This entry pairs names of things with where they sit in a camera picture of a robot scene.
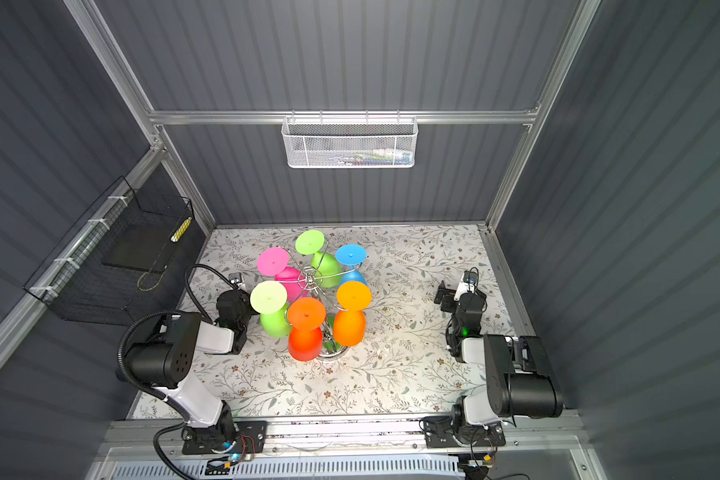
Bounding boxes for red wine glass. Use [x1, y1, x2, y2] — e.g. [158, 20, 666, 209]
[287, 297, 326, 362]

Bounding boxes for chrome wine glass rack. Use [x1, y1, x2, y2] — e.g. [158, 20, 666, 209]
[281, 265, 364, 360]

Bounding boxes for orange wine glass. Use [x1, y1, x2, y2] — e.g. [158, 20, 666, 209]
[333, 281, 372, 347]

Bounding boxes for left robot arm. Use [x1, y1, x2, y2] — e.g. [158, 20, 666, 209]
[116, 264, 254, 453]

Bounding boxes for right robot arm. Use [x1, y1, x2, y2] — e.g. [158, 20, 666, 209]
[422, 281, 564, 448]

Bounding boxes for yellow-green wine glass front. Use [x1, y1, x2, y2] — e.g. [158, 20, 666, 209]
[250, 280, 292, 338]

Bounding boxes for pink wine glass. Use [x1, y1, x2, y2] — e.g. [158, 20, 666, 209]
[257, 247, 308, 302]

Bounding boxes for green wine glass back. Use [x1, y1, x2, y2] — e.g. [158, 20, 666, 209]
[295, 230, 343, 289]

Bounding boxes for blue wine glass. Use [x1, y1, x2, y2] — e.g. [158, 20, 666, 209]
[335, 244, 367, 285]

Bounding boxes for yellow marker in basket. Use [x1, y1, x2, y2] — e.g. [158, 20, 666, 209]
[170, 216, 193, 243]

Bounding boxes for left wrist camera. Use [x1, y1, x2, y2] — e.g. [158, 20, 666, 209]
[227, 272, 244, 285]

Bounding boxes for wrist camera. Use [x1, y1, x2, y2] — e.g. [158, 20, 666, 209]
[227, 272, 244, 285]
[458, 268, 479, 293]

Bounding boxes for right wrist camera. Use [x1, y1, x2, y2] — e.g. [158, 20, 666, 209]
[458, 268, 479, 293]

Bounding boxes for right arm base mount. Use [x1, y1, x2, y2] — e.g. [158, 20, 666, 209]
[418, 415, 506, 449]

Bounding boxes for black wire wall basket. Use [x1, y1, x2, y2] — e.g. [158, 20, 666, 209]
[23, 177, 199, 326]

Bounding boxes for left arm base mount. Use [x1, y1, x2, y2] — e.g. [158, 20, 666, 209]
[181, 421, 268, 455]

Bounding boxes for white perforated cable tray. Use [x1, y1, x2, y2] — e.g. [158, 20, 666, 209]
[110, 454, 466, 480]

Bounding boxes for white wire wall basket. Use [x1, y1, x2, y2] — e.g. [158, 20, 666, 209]
[281, 119, 419, 169]

